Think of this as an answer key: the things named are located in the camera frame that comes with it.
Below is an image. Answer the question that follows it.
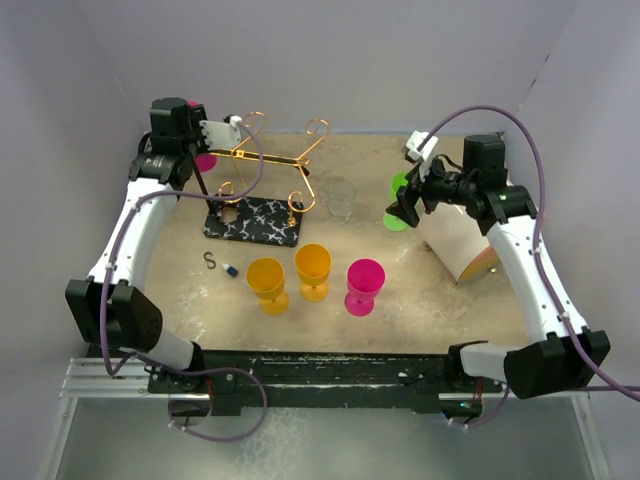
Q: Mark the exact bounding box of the pink wine glass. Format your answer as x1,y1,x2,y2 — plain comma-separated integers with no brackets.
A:
344,258,386,317
187,100,217,172

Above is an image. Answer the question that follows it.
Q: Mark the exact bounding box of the black S carabiner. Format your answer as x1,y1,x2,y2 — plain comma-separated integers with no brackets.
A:
203,251,217,270

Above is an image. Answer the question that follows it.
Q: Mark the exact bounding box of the orange wine glass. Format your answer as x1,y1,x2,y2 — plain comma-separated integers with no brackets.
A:
246,257,289,315
294,244,331,302

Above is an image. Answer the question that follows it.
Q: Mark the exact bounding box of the gold wine glass rack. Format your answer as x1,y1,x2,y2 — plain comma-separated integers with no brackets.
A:
192,110,331,250

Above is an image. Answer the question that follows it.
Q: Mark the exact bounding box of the orange wine glass left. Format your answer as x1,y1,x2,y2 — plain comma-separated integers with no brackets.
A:
246,257,289,315

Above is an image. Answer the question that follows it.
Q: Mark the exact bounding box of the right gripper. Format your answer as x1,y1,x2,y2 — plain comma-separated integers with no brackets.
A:
386,151,476,227

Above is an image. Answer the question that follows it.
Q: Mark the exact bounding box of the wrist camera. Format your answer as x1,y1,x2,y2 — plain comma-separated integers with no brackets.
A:
223,115,246,132
402,130,438,180

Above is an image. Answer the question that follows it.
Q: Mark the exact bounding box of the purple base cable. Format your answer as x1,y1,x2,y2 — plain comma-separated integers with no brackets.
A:
168,367,273,444

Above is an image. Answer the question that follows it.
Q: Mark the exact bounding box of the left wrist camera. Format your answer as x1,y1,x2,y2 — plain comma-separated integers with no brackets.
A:
223,115,246,132

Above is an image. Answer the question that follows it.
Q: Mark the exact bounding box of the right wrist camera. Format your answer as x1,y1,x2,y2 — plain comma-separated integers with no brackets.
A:
402,130,438,180

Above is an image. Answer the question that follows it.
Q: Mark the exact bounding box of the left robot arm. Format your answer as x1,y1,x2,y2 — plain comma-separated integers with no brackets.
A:
65,97,241,392

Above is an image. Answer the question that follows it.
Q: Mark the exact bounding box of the white cylindrical box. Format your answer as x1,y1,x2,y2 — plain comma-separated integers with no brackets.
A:
418,204,499,284

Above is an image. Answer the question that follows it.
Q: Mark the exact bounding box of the small blue dropper bottle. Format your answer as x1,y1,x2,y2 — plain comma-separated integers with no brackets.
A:
222,264,238,277

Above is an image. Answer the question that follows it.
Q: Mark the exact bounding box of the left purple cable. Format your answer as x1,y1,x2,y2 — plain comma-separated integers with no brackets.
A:
98,122,265,377

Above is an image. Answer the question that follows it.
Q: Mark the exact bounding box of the black base frame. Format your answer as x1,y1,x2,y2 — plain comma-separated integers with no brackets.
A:
147,350,502,418

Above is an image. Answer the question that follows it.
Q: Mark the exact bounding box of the pink wine glass front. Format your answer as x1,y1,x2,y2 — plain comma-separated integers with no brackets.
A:
344,258,386,317

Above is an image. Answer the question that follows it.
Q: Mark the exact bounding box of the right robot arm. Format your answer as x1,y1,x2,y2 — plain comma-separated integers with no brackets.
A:
386,131,611,399

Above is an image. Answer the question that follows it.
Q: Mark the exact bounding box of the orange wine glass right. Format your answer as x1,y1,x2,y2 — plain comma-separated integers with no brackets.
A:
294,244,331,302

